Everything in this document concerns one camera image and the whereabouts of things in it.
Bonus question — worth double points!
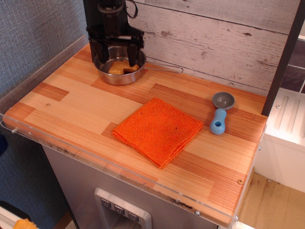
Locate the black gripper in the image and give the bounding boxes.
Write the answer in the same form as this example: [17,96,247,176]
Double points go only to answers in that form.
[90,7,144,67]

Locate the steel pan with handle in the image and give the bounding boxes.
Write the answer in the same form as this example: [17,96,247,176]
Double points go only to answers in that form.
[93,45,184,86]

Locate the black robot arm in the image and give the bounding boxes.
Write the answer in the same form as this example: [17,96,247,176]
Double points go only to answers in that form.
[83,0,144,66]

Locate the orange folded cloth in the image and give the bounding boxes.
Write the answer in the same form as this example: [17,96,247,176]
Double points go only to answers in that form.
[112,98,203,168]

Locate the grey and blue scoop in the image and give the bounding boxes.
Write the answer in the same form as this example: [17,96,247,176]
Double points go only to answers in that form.
[210,92,235,135]

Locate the clear acrylic table guard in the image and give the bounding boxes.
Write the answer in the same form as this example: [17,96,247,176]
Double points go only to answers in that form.
[3,110,266,229]

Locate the grey toy fridge cabinet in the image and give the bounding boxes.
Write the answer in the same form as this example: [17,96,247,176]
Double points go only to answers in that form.
[43,146,218,229]

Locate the silver dispenser panel with buttons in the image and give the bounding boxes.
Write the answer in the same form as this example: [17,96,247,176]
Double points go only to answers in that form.
[94,187,153,229]

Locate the white toy sink unit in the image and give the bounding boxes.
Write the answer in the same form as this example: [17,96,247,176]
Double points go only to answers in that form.
[254,88,305,192]

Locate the yellow object bottom left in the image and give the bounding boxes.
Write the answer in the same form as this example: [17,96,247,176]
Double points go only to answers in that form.
[13,219,38,229]

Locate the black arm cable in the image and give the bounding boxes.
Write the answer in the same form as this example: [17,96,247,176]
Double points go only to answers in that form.
[125,0,139,19]

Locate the black left vertical post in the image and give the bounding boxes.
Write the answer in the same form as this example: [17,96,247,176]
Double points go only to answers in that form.
[82,0,105,63]

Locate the black vertical post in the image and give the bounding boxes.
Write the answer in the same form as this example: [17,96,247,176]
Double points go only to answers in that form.
[261,0,305,116]
[82,0,105,63]

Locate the black right vertical post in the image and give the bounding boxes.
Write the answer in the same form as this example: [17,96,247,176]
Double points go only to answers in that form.
[261,0,305,116]

